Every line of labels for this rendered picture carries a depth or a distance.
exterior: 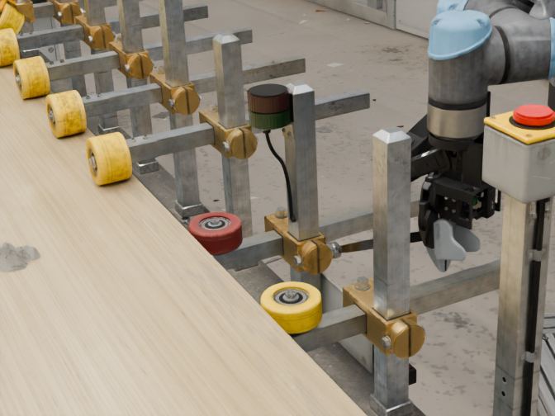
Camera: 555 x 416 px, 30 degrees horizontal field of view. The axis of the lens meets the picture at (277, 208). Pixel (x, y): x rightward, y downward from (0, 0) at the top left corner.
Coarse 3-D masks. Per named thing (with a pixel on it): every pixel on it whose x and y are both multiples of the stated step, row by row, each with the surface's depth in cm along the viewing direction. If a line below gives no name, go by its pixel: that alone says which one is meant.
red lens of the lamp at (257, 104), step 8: (288, 88) 147; (248, 96) 146; (280, 96) 144; (288, 96) 146; (248, 104) 147; (256, 104) 145; (264, 104) 144; (272, 104) 144; (280, 104) 145; (288, 104) 146; (264, 112) 145
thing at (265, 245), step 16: (416, 192) 173; (368, 208) 168; (416, 208) 171; (320, 224) 164; (336, 224) 164; (352, 224) 166; (368, 224) 167; (256, 240) 160; (272, 240) 160; (224, 256) 157; (240, 256) 158; (256, 256) 160; (272, 256) 161
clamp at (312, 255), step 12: (264, 216) 165; (276, 228) 162; (288, 240) 158; (312, 240) 157; (324, 240) 158; (288, 252) 160; (300, 252) 156; (312, 252) 155; (324, 252) 156; (300, 264) 156; (312, 264) 156; (324, 264) 157
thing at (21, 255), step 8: (0, 248) 150; (8, 248) 149; (16, 248) 150; (24, 248) 150; (32, 248) 149; (0, 256) 150; (8, 256) 147; (16, 256) 147; (24, 256) 149; (32, 256) 149; (0, 264) 147; (8, 264) 147; (16, 264) 146; (24, 264) 147
